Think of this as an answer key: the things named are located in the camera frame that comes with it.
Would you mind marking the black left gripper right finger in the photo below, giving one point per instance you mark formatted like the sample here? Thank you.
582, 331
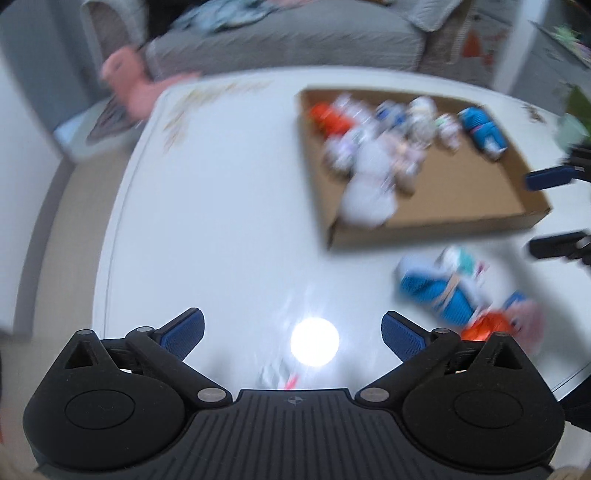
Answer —
442, 366

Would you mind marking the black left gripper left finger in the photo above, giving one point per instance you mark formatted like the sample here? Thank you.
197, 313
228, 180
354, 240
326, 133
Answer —
146, 367

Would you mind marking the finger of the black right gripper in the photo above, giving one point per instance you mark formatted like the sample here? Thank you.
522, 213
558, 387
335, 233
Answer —
573, 246
574, 167

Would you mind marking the bright blue knitted bundle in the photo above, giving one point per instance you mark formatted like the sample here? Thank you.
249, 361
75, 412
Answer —
451, 296

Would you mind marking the white green red-banded bundle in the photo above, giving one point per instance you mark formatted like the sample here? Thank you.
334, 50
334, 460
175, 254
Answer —
279, 375

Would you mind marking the orange bundle on table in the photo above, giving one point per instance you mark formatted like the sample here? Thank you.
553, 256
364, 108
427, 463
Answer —
486, 325

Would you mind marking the white cloth on table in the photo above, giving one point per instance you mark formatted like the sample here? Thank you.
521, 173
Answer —
526, 318

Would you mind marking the small white teal bundle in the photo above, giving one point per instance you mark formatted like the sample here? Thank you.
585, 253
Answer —
462, 261

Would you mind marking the large white knitted bundle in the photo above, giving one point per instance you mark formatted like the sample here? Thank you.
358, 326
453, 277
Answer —
368, 201

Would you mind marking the brown cardboard tray box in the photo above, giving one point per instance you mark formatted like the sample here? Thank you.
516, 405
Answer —
459, 195

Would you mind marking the orange plastic bundle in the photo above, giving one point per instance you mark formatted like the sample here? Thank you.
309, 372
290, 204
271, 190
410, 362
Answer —
329, 121

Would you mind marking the pink plastic chair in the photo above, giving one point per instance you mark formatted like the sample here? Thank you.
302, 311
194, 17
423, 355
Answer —
124, 71

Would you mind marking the grey quilted sofa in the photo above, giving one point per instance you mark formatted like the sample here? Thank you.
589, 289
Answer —
406, 36

